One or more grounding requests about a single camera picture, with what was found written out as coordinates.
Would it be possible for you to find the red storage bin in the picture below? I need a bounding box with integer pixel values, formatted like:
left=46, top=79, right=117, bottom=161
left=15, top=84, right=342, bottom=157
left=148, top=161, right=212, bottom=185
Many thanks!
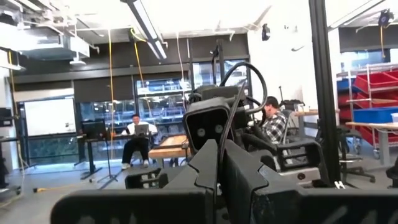
left=353, top=70, right=398, bottom=94

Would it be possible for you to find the black camera cable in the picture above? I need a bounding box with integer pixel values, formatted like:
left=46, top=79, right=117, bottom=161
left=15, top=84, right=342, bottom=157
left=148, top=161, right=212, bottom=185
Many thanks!
left=218, top=61, right=269, bottom=115

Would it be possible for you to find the black frame strut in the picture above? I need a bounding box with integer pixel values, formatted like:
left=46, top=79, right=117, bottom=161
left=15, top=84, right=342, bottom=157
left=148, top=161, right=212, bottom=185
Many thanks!
left=308, top=0, right=342, bottom=185

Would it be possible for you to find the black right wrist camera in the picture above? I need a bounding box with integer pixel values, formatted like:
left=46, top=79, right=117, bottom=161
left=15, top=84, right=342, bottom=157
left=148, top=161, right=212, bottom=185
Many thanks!
left=182, top=96, right=238, bottom=154

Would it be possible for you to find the black standing desk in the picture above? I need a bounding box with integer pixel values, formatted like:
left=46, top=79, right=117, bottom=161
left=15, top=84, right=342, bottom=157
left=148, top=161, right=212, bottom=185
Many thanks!
left=73, top=133, right=127, bottom=182

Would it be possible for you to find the blue storage bin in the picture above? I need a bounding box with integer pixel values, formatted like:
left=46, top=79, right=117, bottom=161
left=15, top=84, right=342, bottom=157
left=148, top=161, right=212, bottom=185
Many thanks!
left=353, top=107, right=398, bottom=124

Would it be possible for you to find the black monitor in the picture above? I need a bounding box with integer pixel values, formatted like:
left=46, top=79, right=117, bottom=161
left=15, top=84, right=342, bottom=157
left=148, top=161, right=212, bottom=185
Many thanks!
left=81, top=120, right=108, bottom=140

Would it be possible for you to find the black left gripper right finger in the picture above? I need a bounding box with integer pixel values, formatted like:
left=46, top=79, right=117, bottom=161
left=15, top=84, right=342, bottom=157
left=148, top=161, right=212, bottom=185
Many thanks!
left=222, top=139, right=398, bottom=224

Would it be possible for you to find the white board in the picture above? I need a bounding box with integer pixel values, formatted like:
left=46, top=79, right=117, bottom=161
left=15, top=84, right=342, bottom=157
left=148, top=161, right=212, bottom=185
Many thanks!
left=23, top=98, right=77, bottom=137

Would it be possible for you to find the person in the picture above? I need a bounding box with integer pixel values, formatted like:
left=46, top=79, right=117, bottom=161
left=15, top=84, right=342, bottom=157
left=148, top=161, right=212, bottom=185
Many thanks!
left=120, top=114, right=159, bottom=170
left=257, top=95, right=290, bottom=146

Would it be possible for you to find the black ceiling camera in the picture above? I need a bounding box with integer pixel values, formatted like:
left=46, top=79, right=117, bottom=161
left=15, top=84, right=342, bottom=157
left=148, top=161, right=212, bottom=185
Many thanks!
left=261, top=23, right=271, bottom=42

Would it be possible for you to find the black bag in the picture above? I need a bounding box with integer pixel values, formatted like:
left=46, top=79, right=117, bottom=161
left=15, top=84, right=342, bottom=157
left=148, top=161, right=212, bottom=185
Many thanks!
left=279, top=98, right=306, bottom=112

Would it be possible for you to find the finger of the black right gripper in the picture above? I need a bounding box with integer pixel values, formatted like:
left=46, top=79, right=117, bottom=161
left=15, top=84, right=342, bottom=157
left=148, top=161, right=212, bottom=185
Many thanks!
left=124, top=166, right=171, bottom=190
left=275, top=138, right=322, bottom=172

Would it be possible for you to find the metal air duct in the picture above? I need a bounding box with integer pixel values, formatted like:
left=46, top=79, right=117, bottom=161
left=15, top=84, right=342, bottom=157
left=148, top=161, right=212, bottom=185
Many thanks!
left=18, top=26, right=91, bottom=62

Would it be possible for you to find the light work table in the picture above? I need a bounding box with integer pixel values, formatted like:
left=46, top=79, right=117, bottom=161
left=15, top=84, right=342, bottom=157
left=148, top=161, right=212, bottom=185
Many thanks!
left=345, top=121, right=398, bottom=167

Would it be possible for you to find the yellow hanging cord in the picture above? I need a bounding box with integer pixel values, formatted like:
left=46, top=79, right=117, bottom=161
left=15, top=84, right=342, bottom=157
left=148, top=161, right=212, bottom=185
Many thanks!
left=107, top=29, right=116, bottom=161

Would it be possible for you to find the wooden table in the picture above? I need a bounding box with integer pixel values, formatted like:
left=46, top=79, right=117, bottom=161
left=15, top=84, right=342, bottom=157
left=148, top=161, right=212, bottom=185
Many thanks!
left=147, top=134, right=191, bottom=160

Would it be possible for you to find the long ceiling light fixture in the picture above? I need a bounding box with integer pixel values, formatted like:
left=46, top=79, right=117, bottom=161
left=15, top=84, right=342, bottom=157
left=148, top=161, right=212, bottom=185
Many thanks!
left=120, top=0, right=169, bottom=60

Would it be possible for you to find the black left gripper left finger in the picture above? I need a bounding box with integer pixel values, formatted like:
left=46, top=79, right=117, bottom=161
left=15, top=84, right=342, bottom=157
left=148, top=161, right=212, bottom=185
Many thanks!
left=50, top=138, right=219, bottom=224

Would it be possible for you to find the black tripod stand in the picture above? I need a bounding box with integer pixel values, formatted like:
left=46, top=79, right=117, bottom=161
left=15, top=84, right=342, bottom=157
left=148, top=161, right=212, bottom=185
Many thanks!
left=96, top=136, right=121, bottom=185

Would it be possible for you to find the black hanging cable reel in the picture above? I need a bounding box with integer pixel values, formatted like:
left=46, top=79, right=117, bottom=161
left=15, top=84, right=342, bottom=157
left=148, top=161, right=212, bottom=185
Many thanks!
left=377, top=8, right=395, bottom=29

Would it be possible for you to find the black office chair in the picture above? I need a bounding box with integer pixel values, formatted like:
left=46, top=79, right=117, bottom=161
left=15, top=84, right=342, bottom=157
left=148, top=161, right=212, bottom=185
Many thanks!
left=337, top=126, right=377, bottom=184

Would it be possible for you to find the metal shelf rack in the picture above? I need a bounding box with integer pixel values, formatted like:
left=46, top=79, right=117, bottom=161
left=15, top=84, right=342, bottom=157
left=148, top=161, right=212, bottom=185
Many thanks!
left=335, top=63, right=398, bottom=156

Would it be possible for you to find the yellow floor cord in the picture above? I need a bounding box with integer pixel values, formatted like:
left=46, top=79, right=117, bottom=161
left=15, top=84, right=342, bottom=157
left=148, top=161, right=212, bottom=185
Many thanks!
left=32, top=185, right=65, bottom=194

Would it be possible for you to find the gray laptop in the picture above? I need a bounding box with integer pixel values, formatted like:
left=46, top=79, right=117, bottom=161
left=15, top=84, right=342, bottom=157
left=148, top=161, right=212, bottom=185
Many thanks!
left=134, top=124, right=150, bottom=138

